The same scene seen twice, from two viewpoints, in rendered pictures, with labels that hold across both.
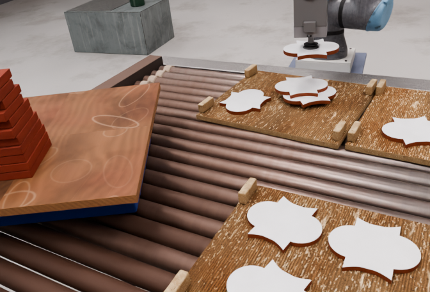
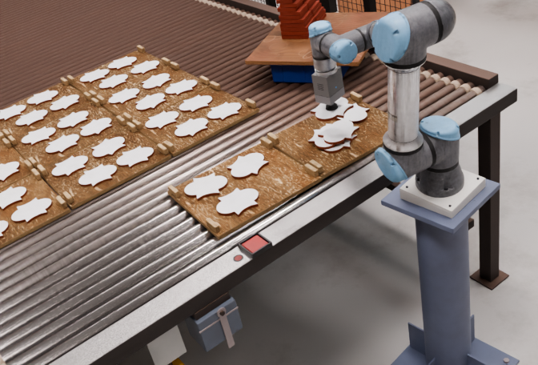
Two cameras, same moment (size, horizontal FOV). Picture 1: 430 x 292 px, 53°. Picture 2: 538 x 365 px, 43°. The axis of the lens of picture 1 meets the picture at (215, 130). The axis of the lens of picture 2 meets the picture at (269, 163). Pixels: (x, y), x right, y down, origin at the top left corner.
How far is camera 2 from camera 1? 296 cm
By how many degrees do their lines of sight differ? 94
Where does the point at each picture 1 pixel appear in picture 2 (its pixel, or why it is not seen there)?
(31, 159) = (284, 33)
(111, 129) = (307, 51)
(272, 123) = (311, 121)
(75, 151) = (294, 45)
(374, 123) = (272, 157)
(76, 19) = not seen: outside the picture
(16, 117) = (285, 14)
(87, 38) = not seen: outside the picture
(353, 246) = (195, 122)
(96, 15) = not seen: outside the picture
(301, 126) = (297, 130)
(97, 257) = (255, 76)
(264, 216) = (231, 106)
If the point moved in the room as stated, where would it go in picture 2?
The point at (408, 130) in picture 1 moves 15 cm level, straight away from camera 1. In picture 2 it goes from (249, 161) to (277, 175)
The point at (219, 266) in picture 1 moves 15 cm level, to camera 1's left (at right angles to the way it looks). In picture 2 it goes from (219, 96) to (233, 79)
